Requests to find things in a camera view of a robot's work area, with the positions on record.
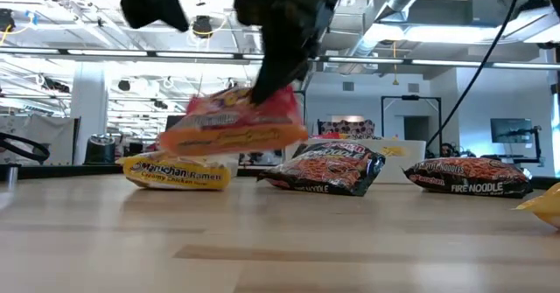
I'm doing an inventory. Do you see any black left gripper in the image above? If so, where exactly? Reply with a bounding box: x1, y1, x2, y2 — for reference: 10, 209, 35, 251
234, 0, 351, 107

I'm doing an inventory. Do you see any red Saucy Noods packet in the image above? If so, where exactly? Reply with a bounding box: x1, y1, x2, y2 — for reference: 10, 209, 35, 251
311, 130, 351, 141
157, 85, 310, 157

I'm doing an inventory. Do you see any black Fire Noodle packet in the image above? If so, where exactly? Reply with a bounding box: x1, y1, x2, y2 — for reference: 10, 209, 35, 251
256, 140, 387, 198
402, 156, 534, 199

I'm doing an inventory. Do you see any polka dot patterned object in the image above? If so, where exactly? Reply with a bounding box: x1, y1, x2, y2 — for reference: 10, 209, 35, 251
318, 118, 376, 140

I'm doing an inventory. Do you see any overhead LED light bar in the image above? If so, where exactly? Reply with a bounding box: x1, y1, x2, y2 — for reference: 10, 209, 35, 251
0, 45, 560, 71

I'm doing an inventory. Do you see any white column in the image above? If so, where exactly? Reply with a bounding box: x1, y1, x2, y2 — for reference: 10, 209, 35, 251
69, 63, 109, 165

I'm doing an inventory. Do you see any black round bin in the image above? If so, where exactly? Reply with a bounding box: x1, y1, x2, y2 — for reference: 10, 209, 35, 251
83, 134, 117, 165

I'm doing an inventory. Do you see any white partition cloth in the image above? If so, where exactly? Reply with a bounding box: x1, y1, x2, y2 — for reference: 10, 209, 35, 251
0, 115, 81, 165

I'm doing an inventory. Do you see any black overhead camera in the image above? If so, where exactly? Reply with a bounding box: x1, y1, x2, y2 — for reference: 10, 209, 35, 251
191, 15, 214, 38

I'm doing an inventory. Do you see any black metal stand frame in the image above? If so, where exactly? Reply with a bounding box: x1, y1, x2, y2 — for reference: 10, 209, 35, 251
380, 94, 444, 158

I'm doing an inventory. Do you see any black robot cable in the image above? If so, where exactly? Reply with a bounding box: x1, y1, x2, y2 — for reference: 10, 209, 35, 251
424, 0, 525, 150

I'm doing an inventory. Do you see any black aluminium table frame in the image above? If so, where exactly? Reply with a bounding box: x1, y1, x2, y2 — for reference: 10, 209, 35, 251
0, 164, 560, 192

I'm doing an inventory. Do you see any black wall monitor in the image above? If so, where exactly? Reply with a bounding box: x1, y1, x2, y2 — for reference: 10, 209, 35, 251
489, 117, 534, 144

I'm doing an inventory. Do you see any black curved cable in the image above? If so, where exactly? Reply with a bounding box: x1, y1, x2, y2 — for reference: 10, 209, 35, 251
0, 130, 52, 165

